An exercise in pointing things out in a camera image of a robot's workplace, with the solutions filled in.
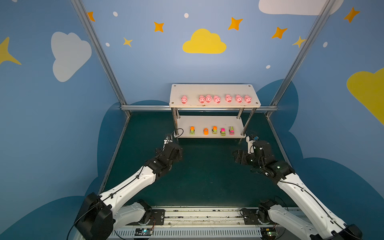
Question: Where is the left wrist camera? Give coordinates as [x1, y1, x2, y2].
[163, 135, 173, 149]

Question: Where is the left aluminium frame post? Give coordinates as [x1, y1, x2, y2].
[71, 0, 127, 107]

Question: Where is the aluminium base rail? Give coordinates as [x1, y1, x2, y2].
[71, 206, 334, 240]

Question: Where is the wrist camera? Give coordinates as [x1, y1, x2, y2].
[163, 135, 173, 149]
[246, 135, 259, 154]

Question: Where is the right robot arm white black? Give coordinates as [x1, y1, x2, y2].
[233, 141, 363, 240]

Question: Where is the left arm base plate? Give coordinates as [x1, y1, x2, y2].
[128, 209, 166, 226]

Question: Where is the pink pig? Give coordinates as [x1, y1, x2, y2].
[236, 95, 243, 103]
[181, 96, 188, 105]
[214, 95, 221, 104]
[199, 95, 206, 104]
[225, 94, 233, 103]
[244, 95, 252, 104]
[206, 95, 212, 103]

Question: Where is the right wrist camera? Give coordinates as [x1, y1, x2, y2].
[246, 135, 259, 154]

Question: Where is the white two-tier shelf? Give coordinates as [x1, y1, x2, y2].
[169, 84, 261, 139]

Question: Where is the aluminium frame post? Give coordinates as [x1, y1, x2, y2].
[266, 0, 337, 119]
[71, 0, 127, 107]

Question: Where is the right aluminium frame post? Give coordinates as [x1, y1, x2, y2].
[266, 0, 337, 119]

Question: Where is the pink green toy truck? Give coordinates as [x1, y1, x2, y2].
[229, 126, 235, 135]

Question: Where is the left controller board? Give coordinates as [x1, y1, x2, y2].
[134, 229, 154, 238]

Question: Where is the right controller board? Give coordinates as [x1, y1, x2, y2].
[261, 228, 278, 240]

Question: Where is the rear aluminium frame bar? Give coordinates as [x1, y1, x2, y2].
[121, 105, 278, 112]

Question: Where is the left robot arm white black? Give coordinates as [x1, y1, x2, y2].
[73, 142, 183, 240]

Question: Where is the controller board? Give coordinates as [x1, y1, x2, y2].
[261, 228, 278, 240]
[134, 229, 154, 238]

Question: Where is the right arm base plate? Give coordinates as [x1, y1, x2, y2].
[240, 208, 275, 225]

